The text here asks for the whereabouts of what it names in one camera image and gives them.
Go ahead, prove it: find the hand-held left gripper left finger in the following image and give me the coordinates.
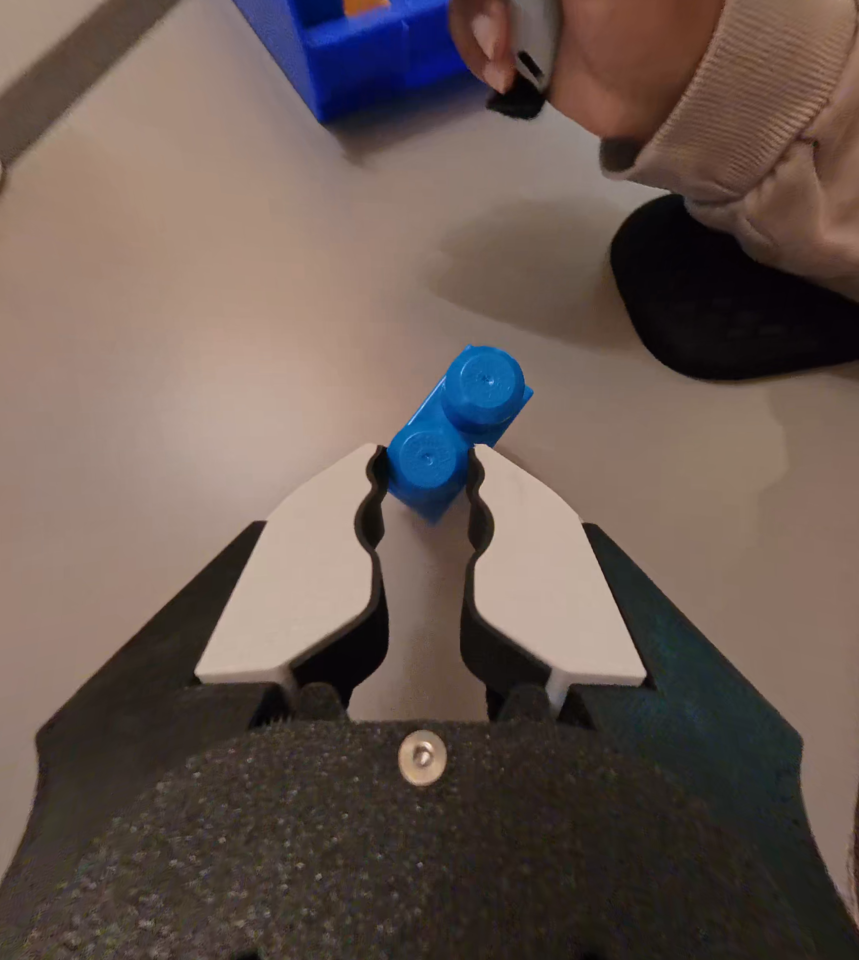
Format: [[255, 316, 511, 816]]
[[194, 442, 391, 690]]

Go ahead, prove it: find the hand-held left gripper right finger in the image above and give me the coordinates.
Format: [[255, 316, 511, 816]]
[[460, 442, 648, 715]]

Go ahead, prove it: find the blue plastic bin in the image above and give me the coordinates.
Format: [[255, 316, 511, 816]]
[[233, 0, 491, 125]]

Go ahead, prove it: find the blue two-stud toy block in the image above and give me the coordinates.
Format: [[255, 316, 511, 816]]
[[386, 345, 536, 524]]

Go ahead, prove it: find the person's right forearm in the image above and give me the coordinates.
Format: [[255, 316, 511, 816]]
[[600, 0, 859, 324]]

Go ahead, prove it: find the person's right hand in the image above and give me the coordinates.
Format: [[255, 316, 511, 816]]
[[448, 0, 727, 140]]

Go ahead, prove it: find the black pad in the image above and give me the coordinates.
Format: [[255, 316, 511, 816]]
[[609, 193, 859, 382]]

